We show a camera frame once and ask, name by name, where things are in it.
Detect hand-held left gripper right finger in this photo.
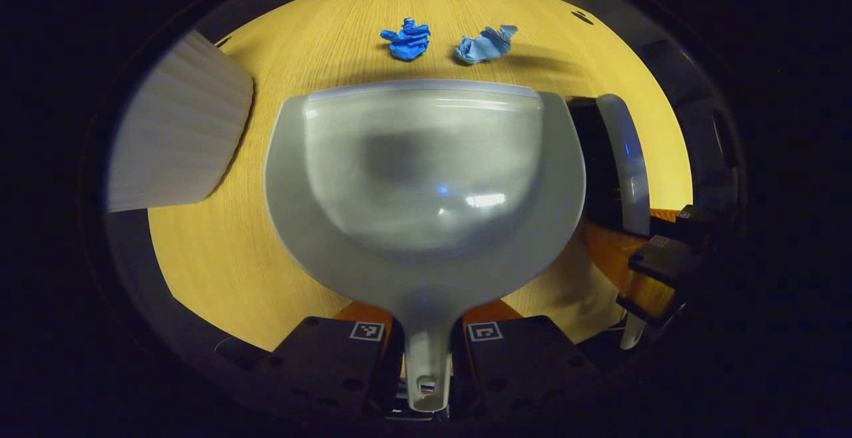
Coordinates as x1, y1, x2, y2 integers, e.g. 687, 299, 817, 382
453, 300, 600, 419

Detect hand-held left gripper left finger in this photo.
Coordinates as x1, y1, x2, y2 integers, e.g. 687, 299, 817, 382
216, 302, 405, 419

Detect small white broom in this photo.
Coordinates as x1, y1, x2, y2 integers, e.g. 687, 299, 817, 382
569, 94, 653, 352

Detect white dustpan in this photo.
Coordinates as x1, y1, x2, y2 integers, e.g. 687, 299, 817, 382
264, 79, 586, 413

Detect white garbage bin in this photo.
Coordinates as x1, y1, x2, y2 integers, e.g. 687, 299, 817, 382
106, 30, 255, 214

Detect light blue paper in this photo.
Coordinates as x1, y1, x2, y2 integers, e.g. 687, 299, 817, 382
455, 24, 519, 66

